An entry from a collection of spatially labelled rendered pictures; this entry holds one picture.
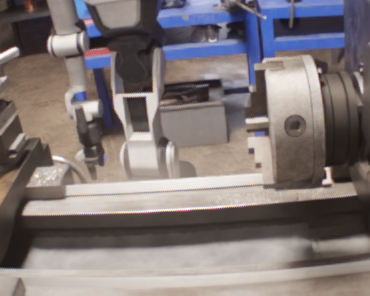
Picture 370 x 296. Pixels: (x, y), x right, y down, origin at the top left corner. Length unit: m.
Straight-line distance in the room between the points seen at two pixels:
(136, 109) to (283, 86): 0.98
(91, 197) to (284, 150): 0.61
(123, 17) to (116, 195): 0.57
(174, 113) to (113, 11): 1.52
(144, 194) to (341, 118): 0.58
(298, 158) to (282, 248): 0.40
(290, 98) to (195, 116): 2.19
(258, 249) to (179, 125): 1.91
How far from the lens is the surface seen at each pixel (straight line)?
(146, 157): 1.78
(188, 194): 1.24
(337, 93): 0.90
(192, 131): 3.07
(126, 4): 1.56
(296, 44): 2.75
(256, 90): 0.91
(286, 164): 0.86
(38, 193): 1.34
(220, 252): 1.22
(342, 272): 1.00
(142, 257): 1.25
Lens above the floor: 1.54
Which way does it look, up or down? 28 degrees down
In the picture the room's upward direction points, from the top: 8 degrees counter-clockwise
